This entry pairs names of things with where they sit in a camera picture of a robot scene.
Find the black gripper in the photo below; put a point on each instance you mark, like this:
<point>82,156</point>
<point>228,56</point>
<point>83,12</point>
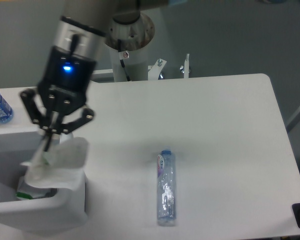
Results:
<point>63,89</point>

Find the white paper wrapper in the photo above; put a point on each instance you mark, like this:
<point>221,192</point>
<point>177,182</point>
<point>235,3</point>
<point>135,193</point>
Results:
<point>61,167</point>

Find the clear plastic bottle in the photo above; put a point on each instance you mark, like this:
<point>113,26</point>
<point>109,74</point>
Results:
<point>166,189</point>

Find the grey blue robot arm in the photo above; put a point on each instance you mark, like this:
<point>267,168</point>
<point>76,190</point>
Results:
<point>83,28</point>

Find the white green trash in can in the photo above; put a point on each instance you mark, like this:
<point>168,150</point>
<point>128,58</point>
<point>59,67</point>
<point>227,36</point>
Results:
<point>27,192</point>

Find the white trash can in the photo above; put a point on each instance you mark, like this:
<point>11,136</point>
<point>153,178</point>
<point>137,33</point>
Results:
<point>64,209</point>

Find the white left table bracket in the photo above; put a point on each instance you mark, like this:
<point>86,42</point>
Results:
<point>103,76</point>

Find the white table bracket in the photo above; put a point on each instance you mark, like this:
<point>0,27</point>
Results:
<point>185,68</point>
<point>103,76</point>

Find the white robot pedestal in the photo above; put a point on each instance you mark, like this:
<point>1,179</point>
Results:
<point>128,39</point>

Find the white right table bracket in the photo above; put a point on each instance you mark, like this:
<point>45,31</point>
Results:
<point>185,68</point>

